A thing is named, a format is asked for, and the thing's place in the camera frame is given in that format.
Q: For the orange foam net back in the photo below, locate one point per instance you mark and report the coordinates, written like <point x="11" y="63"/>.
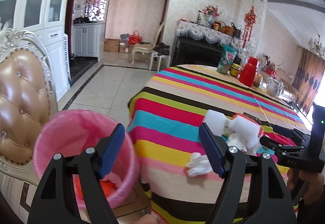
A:
<point x="244" y="123"/>

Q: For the striped colourful tablecloth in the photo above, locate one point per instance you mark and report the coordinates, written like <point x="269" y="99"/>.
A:
<point x="165" y="117"/>

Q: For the white plastic bag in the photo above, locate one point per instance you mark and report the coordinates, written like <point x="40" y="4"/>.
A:
<point x="235" y="140"/>

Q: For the orange foam net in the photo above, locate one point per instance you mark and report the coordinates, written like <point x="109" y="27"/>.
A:
<point x="109" y="184"/>
<point x="244" y="123"/>

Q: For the crystal chandelier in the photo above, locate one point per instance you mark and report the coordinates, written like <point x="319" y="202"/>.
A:
<point x="316" y="47"/>

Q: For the white foam block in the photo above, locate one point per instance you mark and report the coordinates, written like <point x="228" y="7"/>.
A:
<point x="216" y="121"/>

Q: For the pink lined trash bin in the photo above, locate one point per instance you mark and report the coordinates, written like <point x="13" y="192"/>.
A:
<point x="70" y="132"/>

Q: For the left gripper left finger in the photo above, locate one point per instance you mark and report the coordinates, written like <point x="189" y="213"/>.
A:
<point x="55" y="199"/>

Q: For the lace piano cover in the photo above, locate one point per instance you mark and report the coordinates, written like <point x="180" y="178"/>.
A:
<point x="198" y="32"/>

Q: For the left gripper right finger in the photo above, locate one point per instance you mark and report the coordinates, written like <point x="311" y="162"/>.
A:
<point x="253" y="189"/>

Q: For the white display cabinet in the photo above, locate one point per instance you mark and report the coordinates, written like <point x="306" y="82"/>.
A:
<point x="46" y="19"/>

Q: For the dark floor rug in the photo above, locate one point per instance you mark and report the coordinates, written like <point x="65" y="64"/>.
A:
<point x="79" y="65"/>

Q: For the red thermos jug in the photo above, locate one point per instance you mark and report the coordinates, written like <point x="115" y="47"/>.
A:
<point x="249" y="72"/>

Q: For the white carved sofa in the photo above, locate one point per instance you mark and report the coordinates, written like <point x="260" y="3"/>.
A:
<point x="268" y="69"/>

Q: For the white low shoe cabinet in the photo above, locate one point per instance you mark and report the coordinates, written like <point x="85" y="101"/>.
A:
<point x="88" y="40"/>

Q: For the black handbag on piano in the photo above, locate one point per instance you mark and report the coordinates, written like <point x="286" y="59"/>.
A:
<point x="236" y="31"/>

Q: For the white tissue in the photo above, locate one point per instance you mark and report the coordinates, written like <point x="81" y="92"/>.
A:
<point x="198" y="165"/>

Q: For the beige tufted dining chair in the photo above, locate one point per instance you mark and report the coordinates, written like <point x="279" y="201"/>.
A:
<point x="28" y="100"/>

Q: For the white floral teapot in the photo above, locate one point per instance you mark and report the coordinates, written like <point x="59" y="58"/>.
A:
<point x="274" y="87"/>

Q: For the brown cardboard box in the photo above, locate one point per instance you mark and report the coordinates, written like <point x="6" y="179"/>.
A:
<point x="111" y="45"/>

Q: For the red chinese knot ornament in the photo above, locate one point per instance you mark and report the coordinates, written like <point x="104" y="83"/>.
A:
<point x="249" y="20"/>

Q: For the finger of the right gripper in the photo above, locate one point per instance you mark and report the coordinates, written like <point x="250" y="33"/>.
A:
<point x="287" y="131"/>
<point x="276" y="146"/>

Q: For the small glass jar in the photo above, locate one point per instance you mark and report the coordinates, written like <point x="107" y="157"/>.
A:
<point x="257" y="80"/>

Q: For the black upright piano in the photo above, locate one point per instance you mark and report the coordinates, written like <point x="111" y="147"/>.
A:
<point x="188" y="51"/>

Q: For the orange foam net front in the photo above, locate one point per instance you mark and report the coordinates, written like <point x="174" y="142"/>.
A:
<point x="109" y="184"/>

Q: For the person's left hand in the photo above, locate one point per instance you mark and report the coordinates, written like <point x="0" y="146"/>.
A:
<point x="147" y="219"/>

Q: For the person's right hand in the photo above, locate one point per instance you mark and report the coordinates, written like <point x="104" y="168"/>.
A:
<point x="315" y="187"/>

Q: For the yellow lid jar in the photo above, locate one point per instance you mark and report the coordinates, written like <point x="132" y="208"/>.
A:
<point x="235" y="70"/>

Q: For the white stool with clothes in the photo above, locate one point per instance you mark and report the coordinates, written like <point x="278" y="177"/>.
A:
<point x="160" y="51"/>

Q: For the pink flower vase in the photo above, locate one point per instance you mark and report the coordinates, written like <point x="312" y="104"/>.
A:
<point x="211" y="12"/>

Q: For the cream side chair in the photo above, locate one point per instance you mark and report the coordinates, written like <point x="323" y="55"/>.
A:
<point x="147" y="48"/>

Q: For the red handbag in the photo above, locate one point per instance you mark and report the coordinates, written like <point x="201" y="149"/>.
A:
<point x="135" y="37"/>

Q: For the brown patterned curtain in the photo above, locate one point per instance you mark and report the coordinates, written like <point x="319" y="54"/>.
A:
<point x="307" y="80"/>

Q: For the green snack bag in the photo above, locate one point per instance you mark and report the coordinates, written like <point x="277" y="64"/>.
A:
<point x="227" y="58"/>

